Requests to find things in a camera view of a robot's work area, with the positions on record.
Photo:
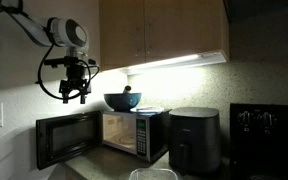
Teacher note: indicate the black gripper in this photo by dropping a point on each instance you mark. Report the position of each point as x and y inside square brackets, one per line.
[75, 81]

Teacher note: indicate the black microwave door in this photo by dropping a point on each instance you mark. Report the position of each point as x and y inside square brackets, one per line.
[62, 138]

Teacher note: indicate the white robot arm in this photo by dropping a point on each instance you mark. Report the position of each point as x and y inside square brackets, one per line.
[65, 39]

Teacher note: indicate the blue bowl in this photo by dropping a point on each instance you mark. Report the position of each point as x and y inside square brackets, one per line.
[122, 101]

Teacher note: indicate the wooden upper cabinet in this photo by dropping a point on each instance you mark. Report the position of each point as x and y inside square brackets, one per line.
[137, 33]

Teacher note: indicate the clear plastic container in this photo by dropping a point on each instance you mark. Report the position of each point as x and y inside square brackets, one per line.
[153, 174]

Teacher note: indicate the black air fryer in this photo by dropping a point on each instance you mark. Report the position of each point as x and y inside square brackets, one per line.
[195, 141]

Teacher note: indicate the black electric stove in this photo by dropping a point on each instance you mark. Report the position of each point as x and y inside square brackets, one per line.
[258, 142]

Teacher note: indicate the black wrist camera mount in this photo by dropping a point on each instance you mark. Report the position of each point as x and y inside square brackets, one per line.
[67, 61]

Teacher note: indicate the utensil handle in bowl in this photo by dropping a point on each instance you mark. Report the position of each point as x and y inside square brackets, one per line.
[127, 89]

